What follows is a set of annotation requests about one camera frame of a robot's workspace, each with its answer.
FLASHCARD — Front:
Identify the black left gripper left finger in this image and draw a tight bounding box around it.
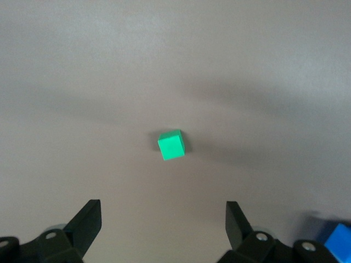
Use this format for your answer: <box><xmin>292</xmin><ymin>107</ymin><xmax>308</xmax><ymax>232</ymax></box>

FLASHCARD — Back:
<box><xmin>0</xmin><ymin>199</ymin><xmax>103</xmax><ymax>263</ymax></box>

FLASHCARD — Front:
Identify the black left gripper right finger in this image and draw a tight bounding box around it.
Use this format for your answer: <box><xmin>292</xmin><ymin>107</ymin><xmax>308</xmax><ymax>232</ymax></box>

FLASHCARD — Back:
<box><xmin>216</xmin><ymin>201</ymin><xmax>341</xmax><ymax>263</ymax></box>

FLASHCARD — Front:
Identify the green cube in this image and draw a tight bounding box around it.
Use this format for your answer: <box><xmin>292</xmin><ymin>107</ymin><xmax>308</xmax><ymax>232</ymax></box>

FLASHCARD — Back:
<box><xmin>157</xmin><ymin>128</ymin><xmax>186</xmax><ymax>162</ymax></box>

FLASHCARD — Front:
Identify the blue plastic bin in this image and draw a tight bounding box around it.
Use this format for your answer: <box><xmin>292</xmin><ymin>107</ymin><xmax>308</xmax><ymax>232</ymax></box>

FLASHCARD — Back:
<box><xmin>323</xmin><ymin>222</ymin><xmax>351</xmax><ymax>263</ymax></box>

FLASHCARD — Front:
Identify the brown table mat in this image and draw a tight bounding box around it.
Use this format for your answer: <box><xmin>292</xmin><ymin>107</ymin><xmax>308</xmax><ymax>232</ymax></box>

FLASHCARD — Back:
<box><xmin>0</xmin><ymin>0</ymin><xmax>351</xmax><ymax>263</ymax></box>

